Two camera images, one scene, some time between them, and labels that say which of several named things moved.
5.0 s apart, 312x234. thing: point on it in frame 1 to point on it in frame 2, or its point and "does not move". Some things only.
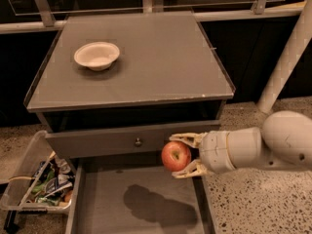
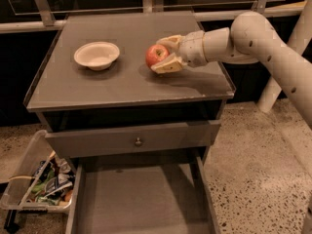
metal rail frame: [152, 2] does not move
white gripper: [214, 151] to [193, 48]
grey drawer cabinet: [110, 89] does not move
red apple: [175, 154] to [155, 54]
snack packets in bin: [53, 182] does not move
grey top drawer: [139, 138] does not move
